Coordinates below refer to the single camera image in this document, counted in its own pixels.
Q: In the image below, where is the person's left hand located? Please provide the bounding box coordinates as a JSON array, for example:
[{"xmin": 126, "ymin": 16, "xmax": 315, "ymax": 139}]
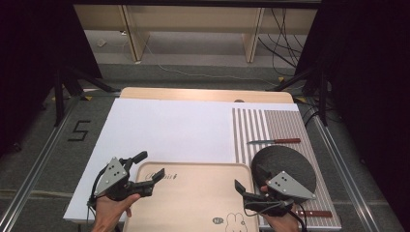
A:
[{"xmin": 91, "ymin": 192, "xmax": 142, "ymax": 232}]

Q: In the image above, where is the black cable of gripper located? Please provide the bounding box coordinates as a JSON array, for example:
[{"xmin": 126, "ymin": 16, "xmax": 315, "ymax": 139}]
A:
[
  {"xmin": 86, "ymin": 173, "xmax": 100, "ymax": 226},
  {"xmin": 243, "ymin": 200, "xmax": 308, "ymax": 232}
]

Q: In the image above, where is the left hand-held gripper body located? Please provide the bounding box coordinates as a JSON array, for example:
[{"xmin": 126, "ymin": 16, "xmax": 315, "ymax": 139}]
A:
[{"xmin": 87, "ymin": 156, "xmax": 143, "ymax": 203}]

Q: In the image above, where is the bundle of black floor cables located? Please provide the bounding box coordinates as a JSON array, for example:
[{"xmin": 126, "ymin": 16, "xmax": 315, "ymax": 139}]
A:
[{"xmin": 256, "ymin": 7, "xmax": 308, "ymax": 77}]

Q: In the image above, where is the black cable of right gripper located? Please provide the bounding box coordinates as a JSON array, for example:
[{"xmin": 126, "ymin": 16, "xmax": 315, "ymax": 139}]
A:
[{"xmin": 243, "ymin": 200, "xmax": 308, "ymax": 232}]

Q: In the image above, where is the white board sheet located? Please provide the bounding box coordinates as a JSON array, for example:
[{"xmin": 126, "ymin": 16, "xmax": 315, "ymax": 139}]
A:
[{"xmin": 63, "ymin": 98, "xmax": 300, "ymax": 224}]

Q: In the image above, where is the black round plate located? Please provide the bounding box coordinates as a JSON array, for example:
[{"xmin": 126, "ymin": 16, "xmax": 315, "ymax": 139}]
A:
[{"xmin": 250, "ymin": 145, "xmax": 318, "ymax": 194}]

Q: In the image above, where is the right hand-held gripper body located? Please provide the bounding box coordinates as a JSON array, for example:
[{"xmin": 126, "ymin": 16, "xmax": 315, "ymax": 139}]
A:
[{"xmin": 243, "ymin": 170, "xmax": 317, "ymax": 218}]

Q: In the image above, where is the black metal stand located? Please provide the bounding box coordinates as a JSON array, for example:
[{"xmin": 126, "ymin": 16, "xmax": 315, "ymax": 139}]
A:
[
  {"xmin": 265, "ymin": 65, "xmax": 331, "ymax": 128},
  {"xmin": 52, "ymin": 65, "xmax": 122, "ymax": 128}
]

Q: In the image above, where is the wooden-handled knife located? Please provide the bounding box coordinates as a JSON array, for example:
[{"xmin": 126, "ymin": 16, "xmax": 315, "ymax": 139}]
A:
[{"xmin": 246, "ymin": 137, "xmax": 302, "ymax": 146}]

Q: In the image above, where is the striped brown white placemat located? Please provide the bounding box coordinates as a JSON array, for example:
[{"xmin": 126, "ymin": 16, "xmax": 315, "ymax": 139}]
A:
[{"xmin": 231, "ymin": 107, "xmax": 342, "ymax": 231}]

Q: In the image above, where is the beige tray with rabbit print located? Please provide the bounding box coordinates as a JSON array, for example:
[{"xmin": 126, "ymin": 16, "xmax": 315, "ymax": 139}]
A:
[{"xmin": 123, "ymin": 161, "xmax": 261, "ymax": 232}]

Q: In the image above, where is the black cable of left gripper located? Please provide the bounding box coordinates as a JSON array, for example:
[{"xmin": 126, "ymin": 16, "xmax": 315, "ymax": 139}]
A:
[{"xmin": 86, "ymin": 173, "xmax": 100, "ymax": 226}]

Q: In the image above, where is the person's right hand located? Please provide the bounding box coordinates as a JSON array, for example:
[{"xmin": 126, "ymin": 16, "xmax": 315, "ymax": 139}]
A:
[{"xmin": 259, "ymin": 185, "xmax": 302, "ymax": 232}]

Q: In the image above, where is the aluminium rail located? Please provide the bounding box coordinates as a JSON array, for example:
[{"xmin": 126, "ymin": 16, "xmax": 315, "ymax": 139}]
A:
[
  {"xmin": 0, "ymin": 96, "xmax": 82, "ymax": 232},
  {"xmin": 312, "ymin": 114, "xmax": 382, "ymax": 232}
]

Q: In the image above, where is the light wooden shelf unit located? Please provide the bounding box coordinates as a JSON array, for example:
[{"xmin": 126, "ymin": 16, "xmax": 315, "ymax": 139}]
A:
[{"xmin": 73, "ymin": 4, "xmax": 319, "ymax": 64}]

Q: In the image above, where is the black curtain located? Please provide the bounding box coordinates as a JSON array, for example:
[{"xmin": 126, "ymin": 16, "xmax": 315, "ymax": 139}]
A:
[
  {"xmin": 0, "ymin": 0, "xmax": 103, "ymax": 158},
  {"xmin": 294, "ymin": 0, "xmax": 410, "ymax": 228}
]

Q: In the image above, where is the light wooden table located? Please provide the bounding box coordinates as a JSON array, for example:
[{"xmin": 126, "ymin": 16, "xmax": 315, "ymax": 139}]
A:
[{"xmin": 119, "ymin": 86, "xmax": 295, "ymax": 104}]

